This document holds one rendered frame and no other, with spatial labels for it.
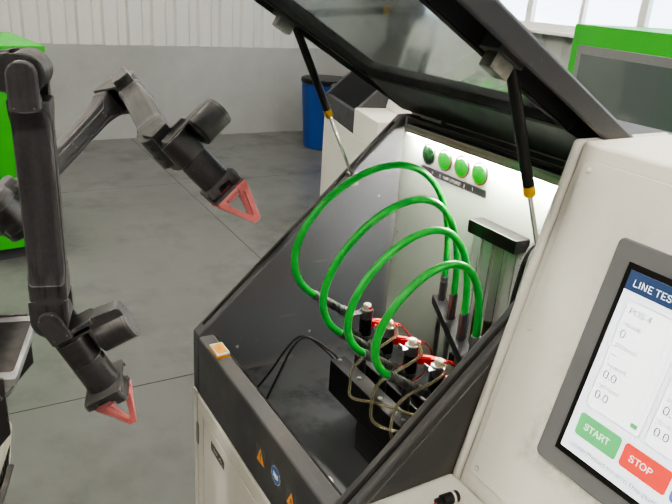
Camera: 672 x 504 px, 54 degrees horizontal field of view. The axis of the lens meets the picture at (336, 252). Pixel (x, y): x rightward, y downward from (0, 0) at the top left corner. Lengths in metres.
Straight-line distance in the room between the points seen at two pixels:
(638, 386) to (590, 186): 0.29
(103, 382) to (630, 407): 0.82
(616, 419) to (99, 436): 2.27
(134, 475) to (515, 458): 1.84
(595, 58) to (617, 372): 3.37
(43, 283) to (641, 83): 3.39
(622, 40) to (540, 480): 3.29
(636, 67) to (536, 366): 3.08
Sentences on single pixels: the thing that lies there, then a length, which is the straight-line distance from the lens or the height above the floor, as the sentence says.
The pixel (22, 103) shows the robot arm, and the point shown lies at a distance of 1.02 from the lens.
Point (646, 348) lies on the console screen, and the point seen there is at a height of 1.33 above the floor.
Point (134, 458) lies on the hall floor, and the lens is 2.79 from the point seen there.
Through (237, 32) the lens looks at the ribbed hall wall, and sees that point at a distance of 8.13.
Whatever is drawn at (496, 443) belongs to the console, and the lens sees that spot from 1.14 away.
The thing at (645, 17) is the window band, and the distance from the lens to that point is 5.77.
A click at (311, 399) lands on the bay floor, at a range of 1.61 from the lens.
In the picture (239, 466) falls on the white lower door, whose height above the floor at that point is 0.77.
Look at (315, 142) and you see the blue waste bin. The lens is 7.57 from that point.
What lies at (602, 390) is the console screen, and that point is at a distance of 1.00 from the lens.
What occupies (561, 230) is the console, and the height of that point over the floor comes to 1.42.
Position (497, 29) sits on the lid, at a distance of 0.90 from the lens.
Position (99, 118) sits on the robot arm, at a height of 1.42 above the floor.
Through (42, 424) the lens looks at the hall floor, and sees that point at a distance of 3.05.
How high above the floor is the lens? 1.74
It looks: 22 degrees down
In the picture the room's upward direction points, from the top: 4 degrees clockwise
